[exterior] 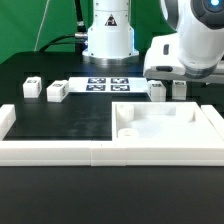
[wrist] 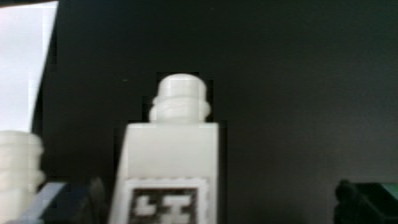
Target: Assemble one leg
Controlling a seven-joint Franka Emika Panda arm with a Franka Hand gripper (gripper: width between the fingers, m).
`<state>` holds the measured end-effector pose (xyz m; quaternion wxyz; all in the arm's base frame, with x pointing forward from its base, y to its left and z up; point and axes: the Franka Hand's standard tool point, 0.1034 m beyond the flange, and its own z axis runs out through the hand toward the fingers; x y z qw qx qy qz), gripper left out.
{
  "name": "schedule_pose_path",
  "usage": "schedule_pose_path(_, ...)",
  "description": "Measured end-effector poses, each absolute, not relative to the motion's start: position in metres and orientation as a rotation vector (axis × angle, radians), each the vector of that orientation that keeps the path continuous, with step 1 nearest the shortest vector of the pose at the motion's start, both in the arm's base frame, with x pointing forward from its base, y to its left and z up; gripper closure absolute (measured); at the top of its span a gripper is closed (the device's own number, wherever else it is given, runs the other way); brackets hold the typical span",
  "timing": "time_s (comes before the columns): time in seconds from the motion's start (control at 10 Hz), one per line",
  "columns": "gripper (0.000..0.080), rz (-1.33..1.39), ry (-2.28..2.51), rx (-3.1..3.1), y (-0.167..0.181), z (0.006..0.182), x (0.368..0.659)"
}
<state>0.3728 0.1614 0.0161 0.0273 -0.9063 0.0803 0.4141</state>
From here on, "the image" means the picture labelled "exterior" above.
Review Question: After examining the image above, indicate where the white square tabletop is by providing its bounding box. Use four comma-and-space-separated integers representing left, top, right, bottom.
112, 102, 222, 143

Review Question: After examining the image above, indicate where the black cable bundle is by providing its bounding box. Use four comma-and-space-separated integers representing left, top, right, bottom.
39, 32, 89, 53

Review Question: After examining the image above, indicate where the white U-shaped fence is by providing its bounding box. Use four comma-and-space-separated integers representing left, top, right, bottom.
0, 104, 224, 166

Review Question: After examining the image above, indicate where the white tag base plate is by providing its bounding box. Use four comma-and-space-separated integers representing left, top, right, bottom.
69, 77, 147, 93

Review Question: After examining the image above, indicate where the thin white cable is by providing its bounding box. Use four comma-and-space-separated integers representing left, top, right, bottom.
34, 0, 52, 52

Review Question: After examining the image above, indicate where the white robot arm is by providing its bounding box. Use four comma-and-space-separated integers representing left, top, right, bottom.
83, 0, 224, 79

